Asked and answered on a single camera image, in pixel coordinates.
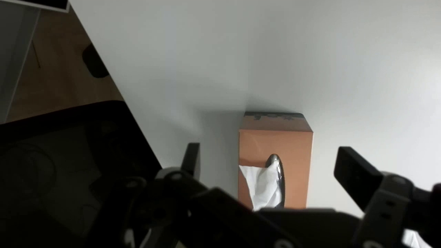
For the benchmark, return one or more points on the orange tissue box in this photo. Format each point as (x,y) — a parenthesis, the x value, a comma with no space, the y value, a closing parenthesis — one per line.
(281,140)

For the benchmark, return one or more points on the white tissue sheet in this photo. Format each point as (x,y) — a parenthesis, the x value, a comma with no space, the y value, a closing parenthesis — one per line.
(262,185)

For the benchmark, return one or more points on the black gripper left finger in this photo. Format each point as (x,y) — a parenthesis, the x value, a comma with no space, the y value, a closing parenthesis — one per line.
(190,163)

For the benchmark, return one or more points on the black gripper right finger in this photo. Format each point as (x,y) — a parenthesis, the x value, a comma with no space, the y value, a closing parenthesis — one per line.
(360,179)

